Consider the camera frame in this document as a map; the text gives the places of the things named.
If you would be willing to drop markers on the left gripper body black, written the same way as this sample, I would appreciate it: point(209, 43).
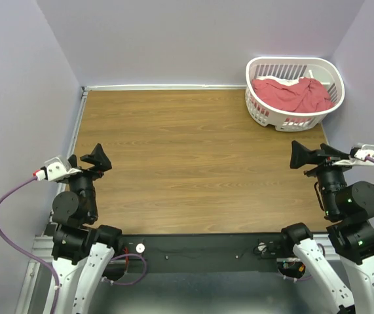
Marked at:
point(82, 182)

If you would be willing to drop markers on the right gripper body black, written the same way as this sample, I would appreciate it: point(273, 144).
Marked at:
point(330, 175)

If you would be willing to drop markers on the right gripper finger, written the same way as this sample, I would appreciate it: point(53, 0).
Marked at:
point(301, 156)
point(333, 152)

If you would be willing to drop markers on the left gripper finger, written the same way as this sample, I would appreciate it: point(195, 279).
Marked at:
point(89, 158)
point(104, 162)

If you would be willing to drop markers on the red t shirt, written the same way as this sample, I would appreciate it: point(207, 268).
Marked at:
point(308, 96)

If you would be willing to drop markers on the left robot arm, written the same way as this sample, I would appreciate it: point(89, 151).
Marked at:
point(74, 211)

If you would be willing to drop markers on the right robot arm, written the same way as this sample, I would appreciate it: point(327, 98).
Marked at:
point(349, 208)

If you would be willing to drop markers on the white laundry basket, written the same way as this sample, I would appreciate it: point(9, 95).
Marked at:
point(292, 68)

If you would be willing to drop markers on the white t shirt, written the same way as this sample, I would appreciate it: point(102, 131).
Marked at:
point(282, 81)

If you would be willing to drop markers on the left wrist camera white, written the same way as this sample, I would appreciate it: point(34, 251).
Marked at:
point(56, 169)

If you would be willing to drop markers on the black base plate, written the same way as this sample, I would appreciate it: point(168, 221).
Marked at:
point(207, 253)

